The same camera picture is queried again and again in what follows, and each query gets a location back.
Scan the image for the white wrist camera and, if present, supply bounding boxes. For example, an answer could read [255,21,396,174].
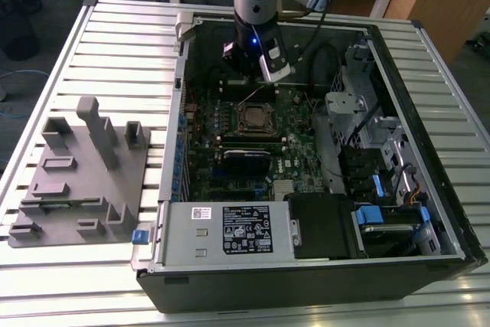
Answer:
[257,37,293,84]

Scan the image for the silver metal drive cage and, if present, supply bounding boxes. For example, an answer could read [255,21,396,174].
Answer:
[324,44,432,205]

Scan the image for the black looped cable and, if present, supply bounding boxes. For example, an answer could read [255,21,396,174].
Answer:
[310,41,344,89]

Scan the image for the metal socket cover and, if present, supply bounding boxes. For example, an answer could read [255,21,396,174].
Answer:
[237,102,277,136]

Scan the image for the silver chipset heatsink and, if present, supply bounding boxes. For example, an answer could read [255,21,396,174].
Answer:
[272,179,296,195]

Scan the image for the black office chair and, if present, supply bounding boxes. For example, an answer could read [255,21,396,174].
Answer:
[0,0,43,62]

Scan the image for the silver CPU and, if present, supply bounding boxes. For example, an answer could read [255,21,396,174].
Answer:
[244,106,269,127]

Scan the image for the grey parts rack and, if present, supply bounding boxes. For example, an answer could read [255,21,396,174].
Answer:
[7,95,152,248]

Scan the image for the black disk bay bracket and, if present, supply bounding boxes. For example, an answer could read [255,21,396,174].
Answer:
[338,146,387,196]

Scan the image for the black PC case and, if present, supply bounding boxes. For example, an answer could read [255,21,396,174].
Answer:
[129,12,489,315]

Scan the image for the black graphics card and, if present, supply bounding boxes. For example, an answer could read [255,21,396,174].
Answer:
[223,149,273,181]

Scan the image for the grey power supply unit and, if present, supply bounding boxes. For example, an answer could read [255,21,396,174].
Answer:
[152,200,303,267]

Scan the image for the green motherboard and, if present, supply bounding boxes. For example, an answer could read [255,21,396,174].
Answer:
[182,80,335,204]

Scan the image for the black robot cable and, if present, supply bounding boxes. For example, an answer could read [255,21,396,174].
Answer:
[294,0,340,64]

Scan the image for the grey case latch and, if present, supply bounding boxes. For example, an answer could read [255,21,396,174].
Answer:
[175,11,195,43]

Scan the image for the coloured wire bundle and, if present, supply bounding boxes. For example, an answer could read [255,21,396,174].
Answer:
[403,183,422,205]

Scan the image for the blue release latch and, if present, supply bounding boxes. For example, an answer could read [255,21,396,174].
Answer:
[131,229,150,246]

